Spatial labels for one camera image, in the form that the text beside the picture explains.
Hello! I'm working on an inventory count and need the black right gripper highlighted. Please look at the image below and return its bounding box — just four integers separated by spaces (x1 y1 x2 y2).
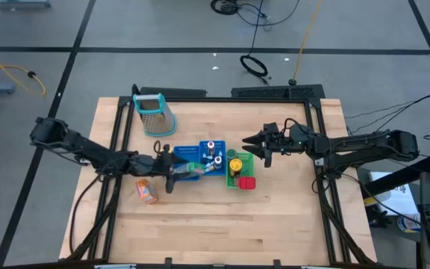
242 122 296 168

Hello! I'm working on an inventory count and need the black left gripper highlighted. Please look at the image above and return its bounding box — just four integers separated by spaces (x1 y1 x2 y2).
151 143 202 194

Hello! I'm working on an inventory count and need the yellow-lid dark jar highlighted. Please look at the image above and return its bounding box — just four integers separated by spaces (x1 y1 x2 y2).
228 158 243 176

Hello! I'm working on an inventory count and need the red smoked paprika tin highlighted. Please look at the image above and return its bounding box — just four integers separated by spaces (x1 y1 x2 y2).
237 176 257 191

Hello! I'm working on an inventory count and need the orange Mini Wheats cereal box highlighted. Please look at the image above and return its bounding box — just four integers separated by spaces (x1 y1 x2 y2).
135 179 159 205

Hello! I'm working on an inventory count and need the blue plastic basket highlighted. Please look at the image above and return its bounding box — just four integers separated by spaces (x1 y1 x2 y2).
172 145 202 183
199 140 227 177

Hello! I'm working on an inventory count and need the green plastic basket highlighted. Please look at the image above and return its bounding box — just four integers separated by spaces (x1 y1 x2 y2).
225 151 256 190

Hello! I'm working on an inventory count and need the black perforated panel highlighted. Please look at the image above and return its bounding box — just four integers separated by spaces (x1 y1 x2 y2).
231 84 326 100
139 86 208 99

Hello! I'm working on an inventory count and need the black diagonal support bar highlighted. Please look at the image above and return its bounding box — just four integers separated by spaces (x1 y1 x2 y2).
367 155 430 195

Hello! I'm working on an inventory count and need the white paper sheet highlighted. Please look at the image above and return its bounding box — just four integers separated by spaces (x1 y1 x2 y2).
370 170 420 217

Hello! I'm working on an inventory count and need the round blue white disc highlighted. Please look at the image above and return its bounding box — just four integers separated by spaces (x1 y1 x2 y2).
397 214 421 233

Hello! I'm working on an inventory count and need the metal box grater teal handle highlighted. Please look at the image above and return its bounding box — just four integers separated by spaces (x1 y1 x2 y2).
131 93 178 137

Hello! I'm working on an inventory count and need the black aluminium table frame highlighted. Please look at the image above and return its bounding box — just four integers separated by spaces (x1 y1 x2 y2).
65 95 378 267

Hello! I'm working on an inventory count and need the black hanging cable with coil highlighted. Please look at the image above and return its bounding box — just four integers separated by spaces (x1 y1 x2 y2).
239 0 271 85

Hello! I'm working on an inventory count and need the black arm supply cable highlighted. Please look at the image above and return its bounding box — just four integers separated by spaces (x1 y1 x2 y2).
69 173 104 261

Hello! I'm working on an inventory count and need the yellow hanging cable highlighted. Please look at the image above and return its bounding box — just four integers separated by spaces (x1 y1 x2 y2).
291 0 323 85

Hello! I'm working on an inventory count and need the thin black cable bundle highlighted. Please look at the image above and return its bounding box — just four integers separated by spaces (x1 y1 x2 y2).
345 93 430 146

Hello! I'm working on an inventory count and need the black floor cable tangle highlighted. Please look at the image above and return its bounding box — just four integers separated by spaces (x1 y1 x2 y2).
210 0 302 28

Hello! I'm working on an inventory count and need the yellow floor cable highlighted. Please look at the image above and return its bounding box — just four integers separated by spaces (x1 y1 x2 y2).
0 39 47 96

